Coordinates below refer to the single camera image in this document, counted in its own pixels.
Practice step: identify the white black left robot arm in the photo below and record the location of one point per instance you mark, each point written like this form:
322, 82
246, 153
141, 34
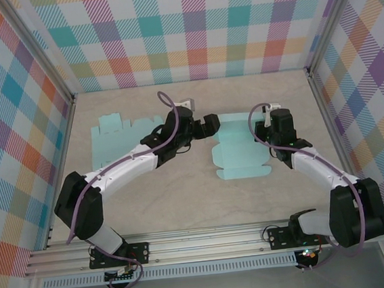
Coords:
126, 164

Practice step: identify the aluminium side rail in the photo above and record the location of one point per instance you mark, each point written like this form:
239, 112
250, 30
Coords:
326, 110
64, 146

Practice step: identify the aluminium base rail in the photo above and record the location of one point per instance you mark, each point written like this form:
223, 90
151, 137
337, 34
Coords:
205, 243

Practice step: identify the aluminium frame post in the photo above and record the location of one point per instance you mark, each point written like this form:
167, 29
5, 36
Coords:
41, 49
332, 18

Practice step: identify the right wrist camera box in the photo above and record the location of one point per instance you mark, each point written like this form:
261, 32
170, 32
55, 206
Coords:
271, 107

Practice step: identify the light blue paper box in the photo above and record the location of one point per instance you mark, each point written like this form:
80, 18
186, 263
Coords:
117, 141
237, 153

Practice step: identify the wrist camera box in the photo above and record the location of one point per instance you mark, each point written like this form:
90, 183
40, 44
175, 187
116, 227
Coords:
188, 104
271, 107

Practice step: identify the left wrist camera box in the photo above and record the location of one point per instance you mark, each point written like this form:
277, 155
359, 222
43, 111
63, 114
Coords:
188, 104

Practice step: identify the small circuit board with lights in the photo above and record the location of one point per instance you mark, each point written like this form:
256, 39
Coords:
308, 254

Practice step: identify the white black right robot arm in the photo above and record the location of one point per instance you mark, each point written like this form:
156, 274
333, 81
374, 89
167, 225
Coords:
320, 169

